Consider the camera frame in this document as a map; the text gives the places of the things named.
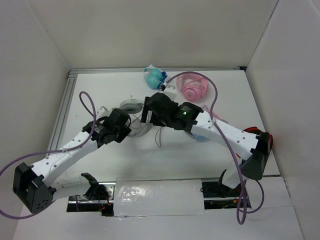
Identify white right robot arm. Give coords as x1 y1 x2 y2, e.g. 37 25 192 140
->
142 92 273 196

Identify pink headphones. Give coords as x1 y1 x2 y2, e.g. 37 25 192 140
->
176 73 209 102

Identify white grey headphones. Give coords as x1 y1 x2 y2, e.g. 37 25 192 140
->
97 98 152 138

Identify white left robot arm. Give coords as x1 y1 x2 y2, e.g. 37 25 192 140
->
13 108 131 214

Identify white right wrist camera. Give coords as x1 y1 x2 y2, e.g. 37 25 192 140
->
161 83 178 101

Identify light blue headphones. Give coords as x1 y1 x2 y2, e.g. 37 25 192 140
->
187 133 208 143

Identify white taped cover sheet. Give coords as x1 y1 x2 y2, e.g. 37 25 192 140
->
113 179 205 217

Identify red black headphones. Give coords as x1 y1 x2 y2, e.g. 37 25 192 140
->
243 126 273 150

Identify teal headphones in plastic bag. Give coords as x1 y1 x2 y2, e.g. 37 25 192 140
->
143 64 168 90

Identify aluminium frame rail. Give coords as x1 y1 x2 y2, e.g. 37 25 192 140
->
49 67 251 150

